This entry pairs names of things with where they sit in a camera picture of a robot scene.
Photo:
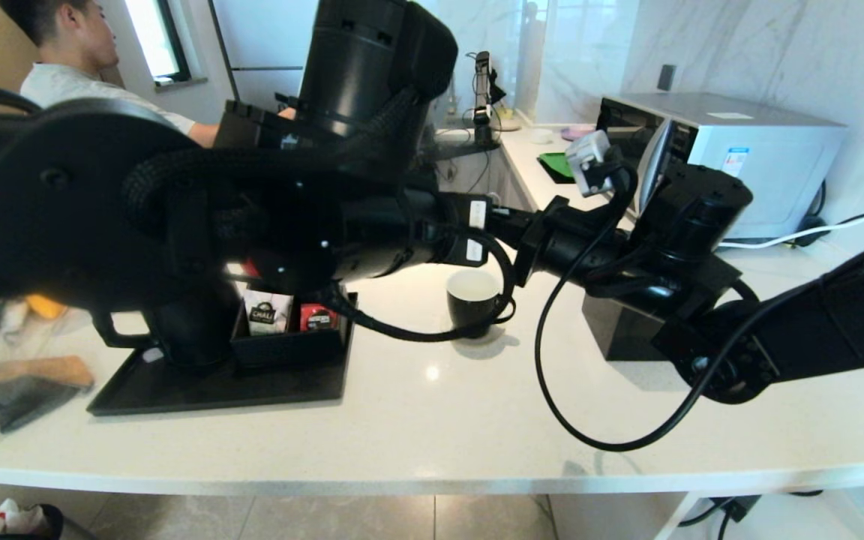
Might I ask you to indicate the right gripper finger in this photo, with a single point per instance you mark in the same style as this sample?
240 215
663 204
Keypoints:
529 236
529 217

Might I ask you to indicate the black waste bin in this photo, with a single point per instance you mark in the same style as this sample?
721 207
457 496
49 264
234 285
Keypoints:
53 521

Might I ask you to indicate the silver microwave oven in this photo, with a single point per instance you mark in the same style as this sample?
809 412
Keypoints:
777 150

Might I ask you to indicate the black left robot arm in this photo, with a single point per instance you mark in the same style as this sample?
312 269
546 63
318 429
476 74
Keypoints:
102 202

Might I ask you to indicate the man in grey t-shirt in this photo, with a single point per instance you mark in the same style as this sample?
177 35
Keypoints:
72 82

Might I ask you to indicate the black electric kettle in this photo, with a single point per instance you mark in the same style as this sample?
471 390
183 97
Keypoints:
192 337

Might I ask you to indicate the black mug white inside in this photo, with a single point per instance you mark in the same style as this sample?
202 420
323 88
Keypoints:
469 300

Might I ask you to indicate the red coffee sachet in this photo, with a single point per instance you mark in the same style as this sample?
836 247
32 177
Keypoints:
319 319

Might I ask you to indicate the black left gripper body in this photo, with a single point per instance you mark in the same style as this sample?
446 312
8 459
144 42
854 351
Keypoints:
402 232

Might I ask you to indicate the round clear coaster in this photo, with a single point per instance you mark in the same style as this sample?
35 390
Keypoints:
477 341

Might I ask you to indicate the brown cork pad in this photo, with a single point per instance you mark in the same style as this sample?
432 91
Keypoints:
49 371

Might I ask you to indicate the green tray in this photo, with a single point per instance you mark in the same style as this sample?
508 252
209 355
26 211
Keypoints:
556 169

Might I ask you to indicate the white base cabinet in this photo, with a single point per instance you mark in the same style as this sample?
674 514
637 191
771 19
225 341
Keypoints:
477 176

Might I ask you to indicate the black compartment sachet box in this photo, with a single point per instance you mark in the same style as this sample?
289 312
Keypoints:
289 349

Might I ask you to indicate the black tissue box white top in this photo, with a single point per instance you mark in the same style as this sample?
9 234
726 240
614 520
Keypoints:
627 337

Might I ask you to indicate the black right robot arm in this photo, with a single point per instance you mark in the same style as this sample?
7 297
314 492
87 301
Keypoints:
814 330

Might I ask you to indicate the dark wall socket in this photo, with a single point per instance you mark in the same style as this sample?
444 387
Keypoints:
664 79

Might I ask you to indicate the orange yellow item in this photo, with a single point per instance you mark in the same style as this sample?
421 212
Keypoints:
46 306

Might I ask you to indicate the small white bowl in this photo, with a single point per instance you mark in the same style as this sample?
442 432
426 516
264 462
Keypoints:
541 137

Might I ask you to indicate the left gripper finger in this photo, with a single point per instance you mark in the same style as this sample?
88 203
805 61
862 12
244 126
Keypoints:
488 214
484 251

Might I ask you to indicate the white tea bag packet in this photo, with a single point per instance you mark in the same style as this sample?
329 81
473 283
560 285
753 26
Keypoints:
267 315

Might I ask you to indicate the black cloth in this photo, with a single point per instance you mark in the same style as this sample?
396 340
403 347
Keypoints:
4 405

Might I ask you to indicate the purple plate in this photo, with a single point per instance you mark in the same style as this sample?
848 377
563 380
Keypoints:
574 133

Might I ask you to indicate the black serving tray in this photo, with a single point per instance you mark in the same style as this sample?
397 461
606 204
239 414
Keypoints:
252 386

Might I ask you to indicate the white crumpled paper waste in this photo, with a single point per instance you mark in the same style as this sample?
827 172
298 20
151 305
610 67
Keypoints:
8 519

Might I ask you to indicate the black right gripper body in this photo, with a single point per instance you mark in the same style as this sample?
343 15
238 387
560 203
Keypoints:
574 240

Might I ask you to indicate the black framed window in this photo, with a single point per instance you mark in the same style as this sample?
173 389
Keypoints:
148 37

